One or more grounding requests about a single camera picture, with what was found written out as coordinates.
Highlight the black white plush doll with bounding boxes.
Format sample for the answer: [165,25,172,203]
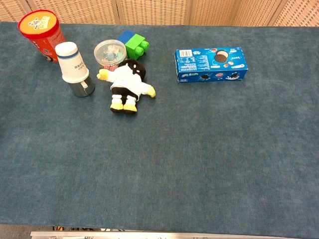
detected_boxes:
[96,59,157,115]

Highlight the green toy building block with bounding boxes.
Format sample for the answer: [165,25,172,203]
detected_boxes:
[125,33,150,60]

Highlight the blue plastic building block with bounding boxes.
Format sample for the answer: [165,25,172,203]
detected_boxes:
[117,30,136,46]

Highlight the teal table cloth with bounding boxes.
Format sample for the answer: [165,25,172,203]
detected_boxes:
[0,21,319,239]

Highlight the blue Oreo cookie box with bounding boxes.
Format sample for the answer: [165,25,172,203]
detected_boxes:
[174,46,249,83]

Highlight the stainless steel cup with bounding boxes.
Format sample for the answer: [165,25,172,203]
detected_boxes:
[70,76,96,98]

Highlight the clear round plastic jar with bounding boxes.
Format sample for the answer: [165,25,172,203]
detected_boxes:
[93,39,129,72]

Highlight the white paper cup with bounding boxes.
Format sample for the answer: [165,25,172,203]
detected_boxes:
[54,41,90,84]

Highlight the woven folding screen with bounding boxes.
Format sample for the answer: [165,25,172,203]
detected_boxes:
[0,0,319,27]

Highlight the red cylindrical snack canister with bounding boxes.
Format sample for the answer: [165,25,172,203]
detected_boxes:
[17,9,66,63]

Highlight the silver metal rail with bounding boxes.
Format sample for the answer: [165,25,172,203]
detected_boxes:
[30,231,285,239]

